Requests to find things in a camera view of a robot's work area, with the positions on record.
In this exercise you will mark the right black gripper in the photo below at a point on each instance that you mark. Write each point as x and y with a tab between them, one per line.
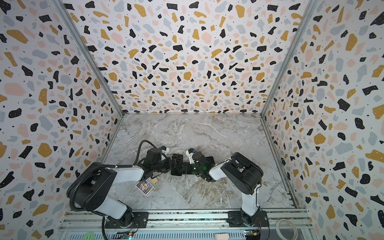
185	168

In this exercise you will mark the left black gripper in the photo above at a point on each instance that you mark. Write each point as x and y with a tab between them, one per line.
174	165

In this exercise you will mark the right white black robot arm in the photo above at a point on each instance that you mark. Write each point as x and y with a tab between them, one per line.
241	171

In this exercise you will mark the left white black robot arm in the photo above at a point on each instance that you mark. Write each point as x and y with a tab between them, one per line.
90	191

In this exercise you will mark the colourful printed card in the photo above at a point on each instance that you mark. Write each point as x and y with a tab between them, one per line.
145	187

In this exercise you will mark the white tape roll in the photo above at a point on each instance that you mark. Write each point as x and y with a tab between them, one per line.
286	230

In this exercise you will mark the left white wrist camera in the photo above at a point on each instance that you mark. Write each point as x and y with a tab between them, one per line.
164	150

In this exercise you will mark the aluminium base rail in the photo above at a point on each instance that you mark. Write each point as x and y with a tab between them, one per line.
183	225

